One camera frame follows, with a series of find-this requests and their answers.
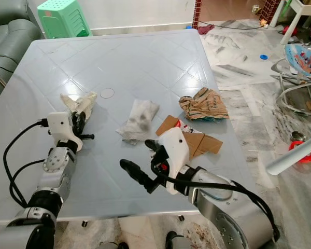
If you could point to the cream tissue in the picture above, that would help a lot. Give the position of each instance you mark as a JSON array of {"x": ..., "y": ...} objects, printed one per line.
[{"x": 80, "y": 102}]

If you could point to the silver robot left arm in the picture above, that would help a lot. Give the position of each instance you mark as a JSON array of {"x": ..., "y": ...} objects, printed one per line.
[{"x": 54, "y": 179}]

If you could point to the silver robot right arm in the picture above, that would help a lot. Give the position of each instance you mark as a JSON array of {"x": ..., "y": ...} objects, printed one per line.
[{"x": 228, "y": 212}]

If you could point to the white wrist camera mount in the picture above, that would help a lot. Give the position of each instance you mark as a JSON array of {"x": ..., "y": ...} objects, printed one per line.
[
  {"x": 179, "y": 150},
  {"x": 59, "y": 127}
]

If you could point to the colourful baby bouncer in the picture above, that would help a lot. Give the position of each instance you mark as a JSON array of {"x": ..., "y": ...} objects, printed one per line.
[{"x": 300, "y": 57}]

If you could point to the small red plastic item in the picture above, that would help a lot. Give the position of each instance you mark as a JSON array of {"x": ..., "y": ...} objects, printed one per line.
[{"x": 294, "y": 147}]

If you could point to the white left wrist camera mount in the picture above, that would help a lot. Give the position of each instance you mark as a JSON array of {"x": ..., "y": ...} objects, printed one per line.
[{"x": 59, "y": 127}]

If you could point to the crumpled brown paper bag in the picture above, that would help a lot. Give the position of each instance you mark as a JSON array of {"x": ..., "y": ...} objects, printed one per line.
[{"x": 205, "y": 104}]

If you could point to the white plastic chair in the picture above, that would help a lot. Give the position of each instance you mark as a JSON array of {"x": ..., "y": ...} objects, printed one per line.
[{"x": 298, "y": 10}]

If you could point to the green plastic stool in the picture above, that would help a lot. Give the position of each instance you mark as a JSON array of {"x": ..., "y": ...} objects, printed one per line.
[{"x": 62, "y": 18}]

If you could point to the white plastic tube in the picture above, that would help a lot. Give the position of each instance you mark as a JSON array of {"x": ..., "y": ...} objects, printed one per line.
[{"x": 293, "y": 158}]

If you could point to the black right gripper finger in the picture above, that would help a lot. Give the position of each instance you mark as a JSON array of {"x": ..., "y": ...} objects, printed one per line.
[
  {"x": 139, "y": 174},
  {"x": 155, "y": 147}
]

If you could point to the grey green sofa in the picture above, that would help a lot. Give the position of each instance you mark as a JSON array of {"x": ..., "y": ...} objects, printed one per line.
[{"x": 10, "y": 41}]

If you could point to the dirty white tissue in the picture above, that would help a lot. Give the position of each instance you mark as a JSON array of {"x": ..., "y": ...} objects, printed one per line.
[{"x": 139, "y": 119}]

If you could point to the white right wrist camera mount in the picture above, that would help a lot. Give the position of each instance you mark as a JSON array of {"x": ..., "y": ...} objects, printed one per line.
[{"x": 179, "y": 150}]

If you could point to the small blue lid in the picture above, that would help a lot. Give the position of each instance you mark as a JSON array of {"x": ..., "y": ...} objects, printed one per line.
[{"x": 264, "y": 56}]

